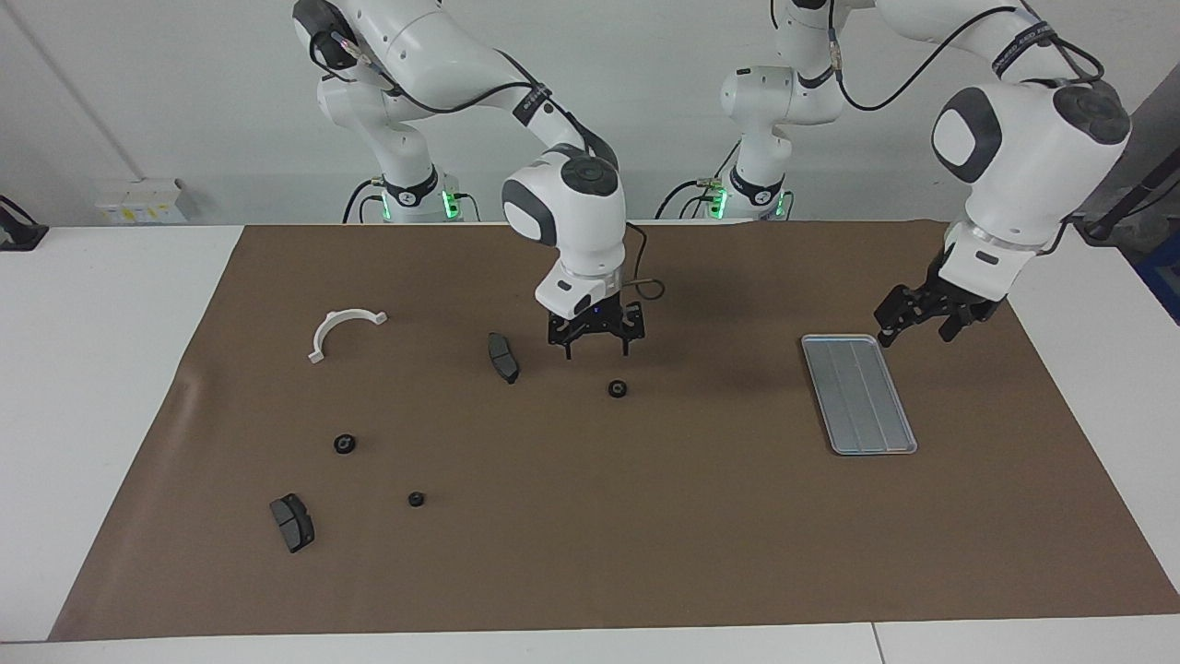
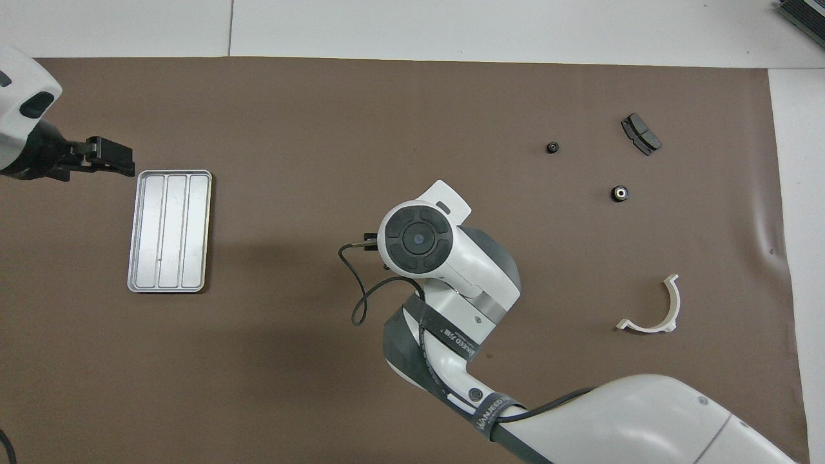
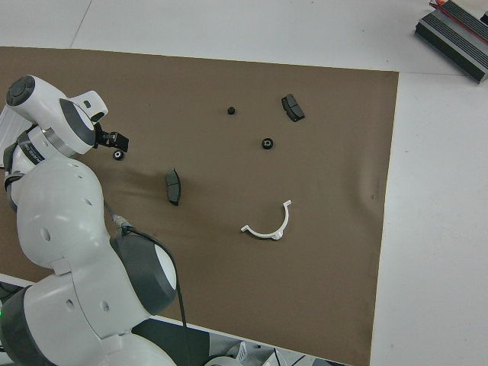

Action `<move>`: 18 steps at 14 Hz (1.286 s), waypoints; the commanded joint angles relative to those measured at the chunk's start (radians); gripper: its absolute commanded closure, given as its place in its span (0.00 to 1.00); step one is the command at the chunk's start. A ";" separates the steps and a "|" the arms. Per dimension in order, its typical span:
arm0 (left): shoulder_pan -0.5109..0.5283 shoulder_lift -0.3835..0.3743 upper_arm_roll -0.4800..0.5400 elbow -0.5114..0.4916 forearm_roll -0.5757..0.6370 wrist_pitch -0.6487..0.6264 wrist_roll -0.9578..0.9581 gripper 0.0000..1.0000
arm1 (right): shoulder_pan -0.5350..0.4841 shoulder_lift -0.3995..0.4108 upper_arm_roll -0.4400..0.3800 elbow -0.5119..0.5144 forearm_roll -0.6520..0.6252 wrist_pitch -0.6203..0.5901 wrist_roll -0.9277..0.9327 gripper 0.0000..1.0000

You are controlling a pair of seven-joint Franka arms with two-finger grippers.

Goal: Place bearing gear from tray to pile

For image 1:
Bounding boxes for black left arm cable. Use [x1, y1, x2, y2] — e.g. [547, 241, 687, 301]
[825, 0, 1105, 113]

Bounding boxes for dark grey brake pad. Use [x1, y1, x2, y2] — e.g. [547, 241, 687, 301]
[269, 493, 316, 554]
[487, 332, 521, 385]

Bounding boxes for silver metal tray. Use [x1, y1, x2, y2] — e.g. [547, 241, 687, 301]
[800, 334, 919, 457]

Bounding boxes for white wall socket box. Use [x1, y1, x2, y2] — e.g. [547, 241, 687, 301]
[95, 178, 190, 225]

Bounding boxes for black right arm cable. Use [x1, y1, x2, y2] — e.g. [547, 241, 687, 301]
[327, 32, 667, 303]

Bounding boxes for black clamp mount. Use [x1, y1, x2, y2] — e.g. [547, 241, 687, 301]
[0, 196, 49, 252]

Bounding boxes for brown paper table mat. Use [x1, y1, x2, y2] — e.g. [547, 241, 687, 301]
[48, 219, 1180, 643]

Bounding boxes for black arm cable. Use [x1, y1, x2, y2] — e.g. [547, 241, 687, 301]
[825, 0, 1105, 113]
[327, 32, 667, 303]

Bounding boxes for blue box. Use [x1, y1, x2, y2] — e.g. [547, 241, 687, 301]
[1136, 231, 1180, 324]

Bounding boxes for black base cable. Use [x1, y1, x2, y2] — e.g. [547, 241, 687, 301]
[343, 178, 384, 224]
[655, 180, 715, 220]

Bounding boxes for white curved plastic bracket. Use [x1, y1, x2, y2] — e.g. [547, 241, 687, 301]
[307, 309, 389, 365]

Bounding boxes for black stand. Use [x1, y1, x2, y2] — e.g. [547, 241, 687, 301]
[1074, 148, 1180, 245]

